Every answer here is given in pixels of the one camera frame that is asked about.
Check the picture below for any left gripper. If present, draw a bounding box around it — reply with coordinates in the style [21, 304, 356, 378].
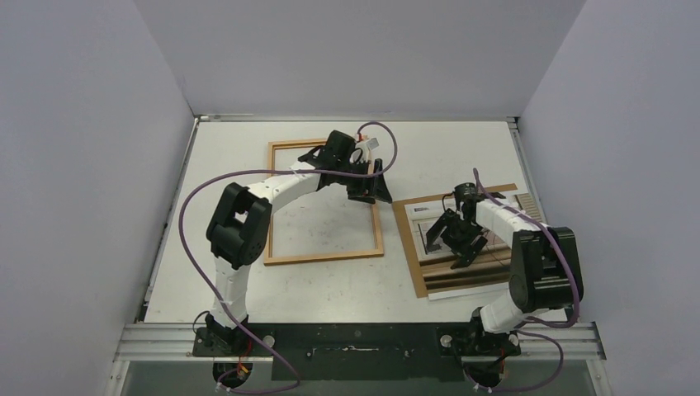
[336, 159, 391, 205]

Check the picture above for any photo print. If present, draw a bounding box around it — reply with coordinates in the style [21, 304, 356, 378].
[404, 191, 545, 302]

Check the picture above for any brown backing board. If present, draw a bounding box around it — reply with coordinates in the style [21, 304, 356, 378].
[391, 183, 519, 299]

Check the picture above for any wooden picture frame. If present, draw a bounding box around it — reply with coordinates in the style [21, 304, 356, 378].
[262, 139, 384, 266]

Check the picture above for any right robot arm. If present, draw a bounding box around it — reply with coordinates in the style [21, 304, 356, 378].
[425, 183, 584, 356]

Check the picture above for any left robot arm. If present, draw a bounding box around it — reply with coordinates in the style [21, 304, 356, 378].
[192, 130, 392, 356]

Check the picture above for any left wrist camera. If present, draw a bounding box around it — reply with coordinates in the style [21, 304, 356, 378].
[351, 136, 379, 163]

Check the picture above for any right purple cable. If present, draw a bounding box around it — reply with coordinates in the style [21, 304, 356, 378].
[463, 167, 582, 394]

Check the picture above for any purple cable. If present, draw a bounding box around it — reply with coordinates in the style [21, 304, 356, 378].
[177, 120, 399, 396]
[463, 167, 582, 394]

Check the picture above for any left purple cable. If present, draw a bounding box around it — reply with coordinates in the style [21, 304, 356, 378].
[177, 120, 399, 396]

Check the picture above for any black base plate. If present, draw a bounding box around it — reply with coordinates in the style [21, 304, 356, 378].
[192, 322, 521, 382]

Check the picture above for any aluminium rail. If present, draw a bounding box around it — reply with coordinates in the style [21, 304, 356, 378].
[114, 323, 607, 362]

